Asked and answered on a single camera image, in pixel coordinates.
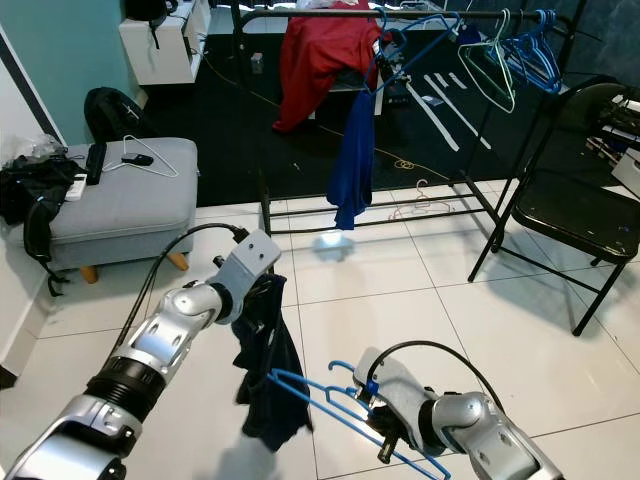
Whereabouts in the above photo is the thin yellow cord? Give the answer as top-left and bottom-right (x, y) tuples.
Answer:
(200, 60), (441, 179)

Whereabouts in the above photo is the black white striped bundle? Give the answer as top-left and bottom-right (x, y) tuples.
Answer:
(595, 95), (640, 201)

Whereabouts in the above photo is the white plastic bag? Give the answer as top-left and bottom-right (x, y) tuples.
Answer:
(295, 0), (351, 11)

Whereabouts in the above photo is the black folding chair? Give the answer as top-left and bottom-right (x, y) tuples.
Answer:
(468, 78), (640, 336)

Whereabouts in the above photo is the pink wire hanger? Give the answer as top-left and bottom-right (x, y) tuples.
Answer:
(390, 178), (461, 221)

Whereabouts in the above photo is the black floor carpet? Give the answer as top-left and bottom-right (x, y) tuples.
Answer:
(135, 35), (621, 201)

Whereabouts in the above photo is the navy polo shirt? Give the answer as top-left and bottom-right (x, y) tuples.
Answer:
(232, 272), (316, 451)

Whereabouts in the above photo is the royal blue garment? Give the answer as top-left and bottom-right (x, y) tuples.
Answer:
(328, 88), (376, 231)

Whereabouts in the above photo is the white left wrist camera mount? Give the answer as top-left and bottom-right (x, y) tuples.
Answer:
(215, 228), (283, 301)

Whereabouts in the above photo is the red cloth cover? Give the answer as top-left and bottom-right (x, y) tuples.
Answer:
(272, 0), (386, 133)

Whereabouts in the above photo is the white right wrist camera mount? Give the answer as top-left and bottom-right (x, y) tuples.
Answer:
(360, 347), (441, 441)

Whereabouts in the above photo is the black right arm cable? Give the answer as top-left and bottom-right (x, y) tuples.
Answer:
(365, 340), (506, 401)

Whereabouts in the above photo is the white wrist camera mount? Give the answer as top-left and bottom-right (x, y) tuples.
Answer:
(215, 228), (283, 301)
(360, 347), (441, 441)

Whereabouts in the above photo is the black clothes pile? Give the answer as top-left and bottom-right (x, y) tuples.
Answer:
(0, 150), (86, 296)

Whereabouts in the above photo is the black remote control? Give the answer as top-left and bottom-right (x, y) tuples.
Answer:
(85, 143), (109, 186)

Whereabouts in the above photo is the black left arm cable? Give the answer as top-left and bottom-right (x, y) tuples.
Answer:
(115, 223), (251, 361)

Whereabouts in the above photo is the black metal clothes rack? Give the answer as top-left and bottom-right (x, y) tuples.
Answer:
(230, 5), (576, 286)

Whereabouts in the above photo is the white shelf unit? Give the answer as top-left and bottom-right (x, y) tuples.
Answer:
(118, 0), (211, 86)

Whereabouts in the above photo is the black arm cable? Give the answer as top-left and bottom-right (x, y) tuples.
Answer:
(115, 223), (251, 361)
(365, 340), (506, 401)

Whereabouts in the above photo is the grey upholstered ottoman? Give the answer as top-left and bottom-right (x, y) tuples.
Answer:
(50, 137), (199, 284)

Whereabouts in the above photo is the black backpack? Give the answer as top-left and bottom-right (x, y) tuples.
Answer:
(82, 88), (146, 144)

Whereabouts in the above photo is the white wire hanger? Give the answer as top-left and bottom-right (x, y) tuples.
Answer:
(105, 133), (181, 179)

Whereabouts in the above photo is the white flat slat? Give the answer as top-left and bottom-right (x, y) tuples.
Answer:
(405, 78), (461, 153)
(422, 72), (493, 151)

